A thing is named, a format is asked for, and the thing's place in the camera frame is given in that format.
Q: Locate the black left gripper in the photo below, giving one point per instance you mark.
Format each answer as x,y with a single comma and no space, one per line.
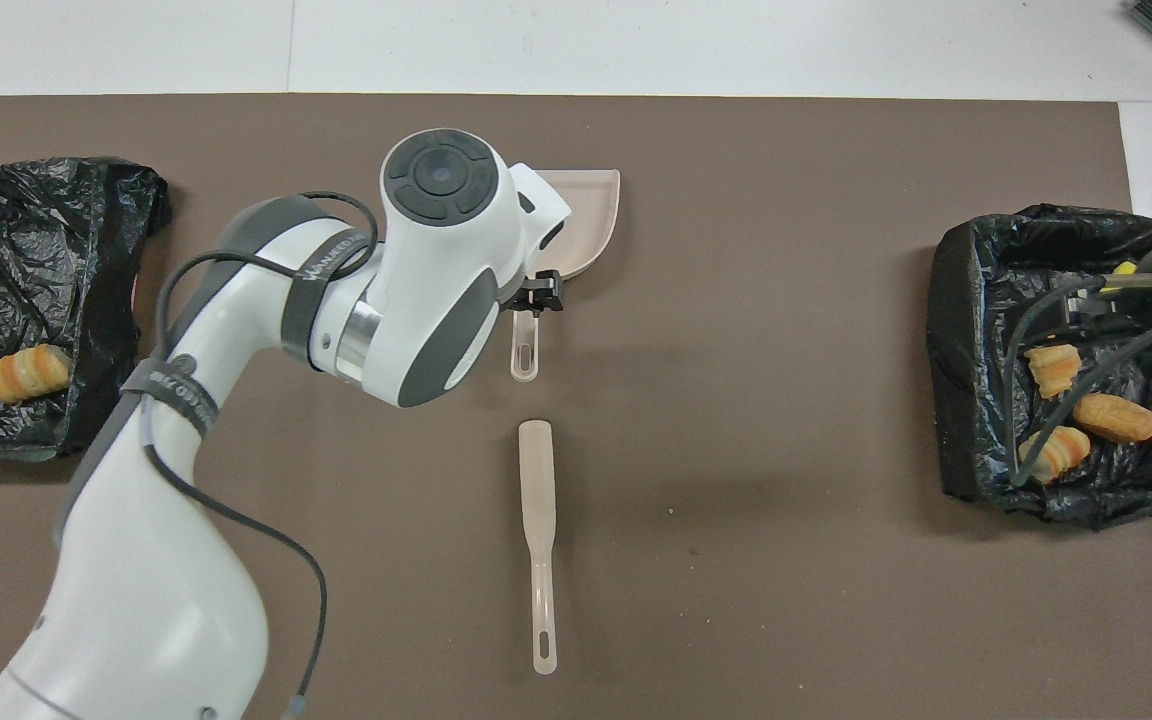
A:
516,298

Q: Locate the yellow sponge piece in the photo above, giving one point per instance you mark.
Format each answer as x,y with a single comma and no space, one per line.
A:
1123,268

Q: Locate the flaky pastry piece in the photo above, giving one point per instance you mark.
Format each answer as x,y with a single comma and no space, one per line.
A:
1054,370
1056,452

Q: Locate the beige plastic dustpan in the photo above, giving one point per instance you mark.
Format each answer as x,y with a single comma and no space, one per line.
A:
586,220

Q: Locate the brown bread roll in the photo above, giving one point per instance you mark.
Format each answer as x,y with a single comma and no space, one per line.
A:
1116,418

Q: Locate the beige brush black bristles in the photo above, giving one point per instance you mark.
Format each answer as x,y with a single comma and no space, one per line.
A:
536,490

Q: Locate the orange striped croissant piece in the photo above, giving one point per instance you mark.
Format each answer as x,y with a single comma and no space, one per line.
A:
28,373

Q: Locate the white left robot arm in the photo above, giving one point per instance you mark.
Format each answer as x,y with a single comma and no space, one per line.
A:
186,500

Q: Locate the black bag lined bin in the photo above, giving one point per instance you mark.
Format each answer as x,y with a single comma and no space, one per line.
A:
46,250
976,400

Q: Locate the brown table mat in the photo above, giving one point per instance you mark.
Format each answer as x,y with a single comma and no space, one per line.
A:
736,550

